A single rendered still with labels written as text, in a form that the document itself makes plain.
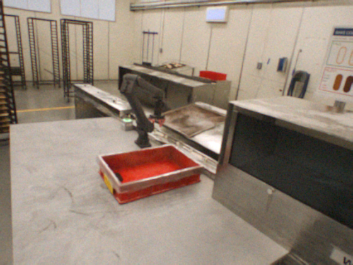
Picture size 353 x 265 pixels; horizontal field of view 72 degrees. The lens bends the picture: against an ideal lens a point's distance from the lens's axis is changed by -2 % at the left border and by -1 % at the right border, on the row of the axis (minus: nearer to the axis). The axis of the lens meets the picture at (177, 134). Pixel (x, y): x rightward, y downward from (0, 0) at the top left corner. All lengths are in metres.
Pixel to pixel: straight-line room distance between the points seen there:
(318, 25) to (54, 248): 4.98
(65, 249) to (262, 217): 0.75
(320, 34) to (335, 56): 3.26
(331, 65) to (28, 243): 1.88
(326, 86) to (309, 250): 1.18
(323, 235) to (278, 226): 0.16
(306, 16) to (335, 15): 0.49
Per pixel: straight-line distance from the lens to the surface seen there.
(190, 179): 1.32
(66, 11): 8.82
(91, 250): 0.98
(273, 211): 1.07
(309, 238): 1.04
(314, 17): 5.27
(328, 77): 1.93
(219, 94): 5.35
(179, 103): 4.87
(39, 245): 1.04
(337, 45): 1.93
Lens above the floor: 1.51
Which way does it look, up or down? 20 degrees down
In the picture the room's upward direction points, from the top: 6 degrees clockwise
